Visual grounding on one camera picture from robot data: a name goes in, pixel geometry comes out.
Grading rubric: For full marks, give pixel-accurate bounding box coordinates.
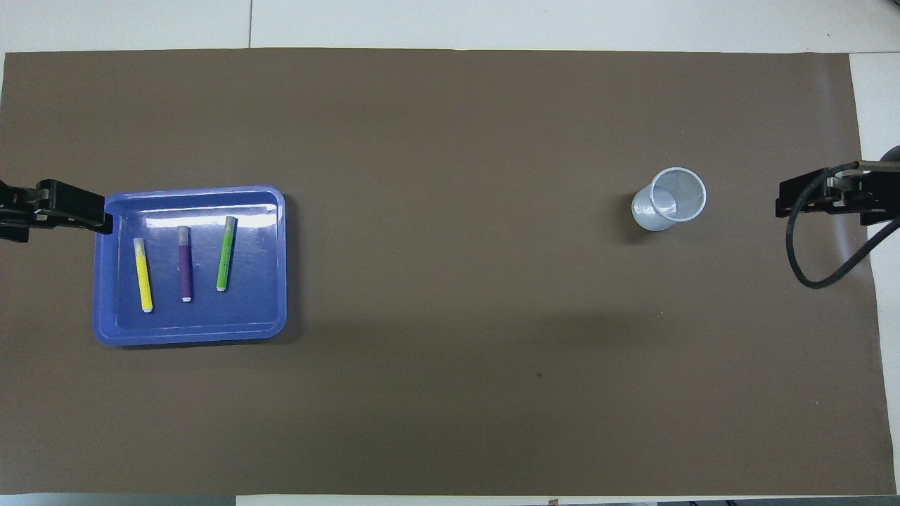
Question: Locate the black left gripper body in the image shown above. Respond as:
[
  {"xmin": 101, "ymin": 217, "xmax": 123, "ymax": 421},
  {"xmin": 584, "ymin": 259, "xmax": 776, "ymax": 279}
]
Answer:
[{"xmin": 0, "ymin": 180, "xmax": 39, "ymax": 244}]

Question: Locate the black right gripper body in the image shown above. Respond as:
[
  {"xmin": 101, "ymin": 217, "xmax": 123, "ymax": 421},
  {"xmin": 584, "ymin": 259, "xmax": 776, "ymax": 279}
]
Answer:
[{"xmin": 830, "ymin": 160, "xmax": 900, "ymax": 227}]

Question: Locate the yellow marker pen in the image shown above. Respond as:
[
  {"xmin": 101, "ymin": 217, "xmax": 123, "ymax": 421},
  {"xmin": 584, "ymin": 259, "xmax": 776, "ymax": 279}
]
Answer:
[{"xmin": 133, "ymin": 238, "xmax": 154, "ymax": 313}]

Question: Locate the purple marker pen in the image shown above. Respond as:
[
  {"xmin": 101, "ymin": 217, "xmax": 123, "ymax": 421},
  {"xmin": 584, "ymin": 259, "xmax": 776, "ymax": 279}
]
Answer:
[{"xmin": 178, "ymin": 226, "xmax": 194, "ymax": 303}]

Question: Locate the green marker pen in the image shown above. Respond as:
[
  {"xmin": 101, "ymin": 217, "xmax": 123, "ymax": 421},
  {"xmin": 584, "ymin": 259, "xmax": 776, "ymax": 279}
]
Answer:
[{"xmin": 216, "ymin": 216, "xmax": 238, "ymax": 292}]

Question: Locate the translucent plastic cup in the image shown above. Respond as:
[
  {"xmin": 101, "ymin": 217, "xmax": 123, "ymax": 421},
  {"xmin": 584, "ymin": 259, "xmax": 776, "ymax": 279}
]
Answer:
[{"xmin": 631, "ymin": 167, "xmax": 707, "ymax": 232}]

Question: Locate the blue plastic tray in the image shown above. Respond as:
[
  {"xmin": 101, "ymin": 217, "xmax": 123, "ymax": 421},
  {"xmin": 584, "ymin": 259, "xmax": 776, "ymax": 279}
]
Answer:
[{"xmin": 93, "ymin": 185, "xmax": 288, "ymax": 347}]

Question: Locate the brown table mat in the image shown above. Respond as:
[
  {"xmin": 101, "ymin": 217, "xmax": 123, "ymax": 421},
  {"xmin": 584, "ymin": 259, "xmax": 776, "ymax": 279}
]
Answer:
[{"xmin": 0, "ymin": 48, "xmax": 897, "ymax": 496}]

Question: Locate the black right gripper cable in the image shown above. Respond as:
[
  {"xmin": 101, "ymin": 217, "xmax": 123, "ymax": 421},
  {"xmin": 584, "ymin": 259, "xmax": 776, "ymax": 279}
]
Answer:
[{"xmin": 785, "ymin": 160, "xmax": 900, "ymax": 290}]

